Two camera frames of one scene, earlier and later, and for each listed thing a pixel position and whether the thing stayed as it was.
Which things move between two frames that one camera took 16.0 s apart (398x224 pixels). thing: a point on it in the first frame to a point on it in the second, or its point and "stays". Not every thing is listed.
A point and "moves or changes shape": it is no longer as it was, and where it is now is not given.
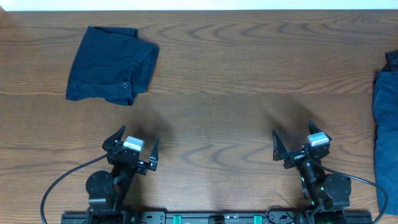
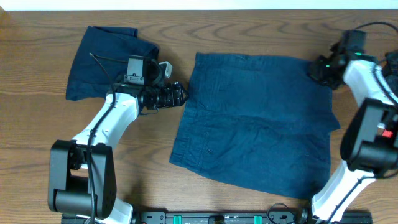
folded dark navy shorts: (111, 65) stays
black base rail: (217, 217) stays
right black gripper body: (294, 158) to (322, 71)
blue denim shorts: (385, 114) moves or changes shape
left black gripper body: (126, 157) to (179, 94)
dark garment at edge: (391, 61) stays
